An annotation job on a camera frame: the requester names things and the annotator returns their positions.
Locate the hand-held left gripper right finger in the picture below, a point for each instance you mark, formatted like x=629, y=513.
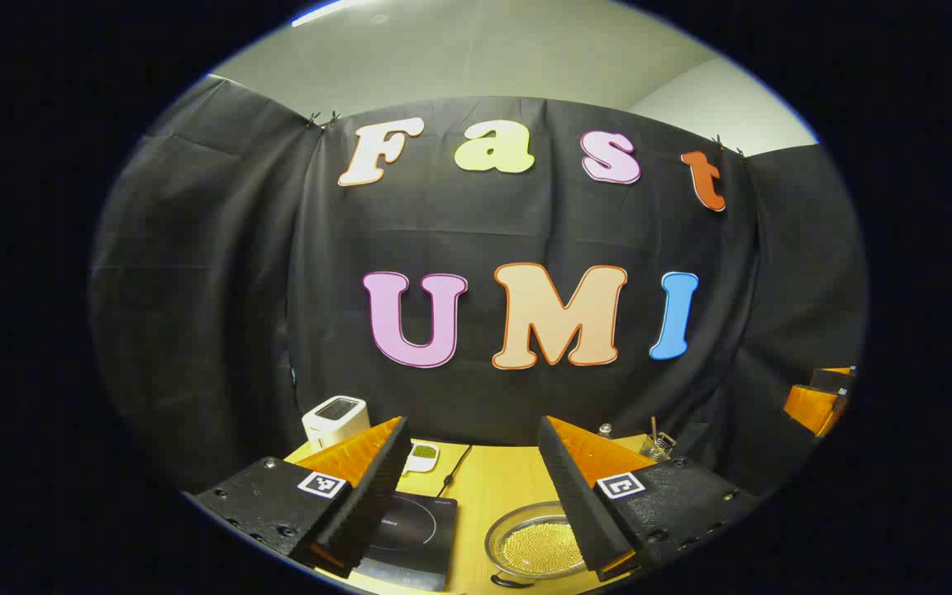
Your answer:
x=575, y=504

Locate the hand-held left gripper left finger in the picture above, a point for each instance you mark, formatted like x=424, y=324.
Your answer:
x=373, y=500

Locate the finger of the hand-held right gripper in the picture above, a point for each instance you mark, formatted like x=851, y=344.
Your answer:
x=835, y=380
x=813, y=409

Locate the black induction cooktop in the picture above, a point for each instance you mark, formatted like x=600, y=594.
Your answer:
x=418, y=537

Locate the white divided dish of beans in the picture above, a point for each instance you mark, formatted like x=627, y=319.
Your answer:
x=423, y=454

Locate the white toaster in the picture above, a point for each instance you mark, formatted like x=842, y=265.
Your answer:
x=335, y=420

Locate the black backdrop cloth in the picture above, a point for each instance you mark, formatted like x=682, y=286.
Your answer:
x=220, y=289

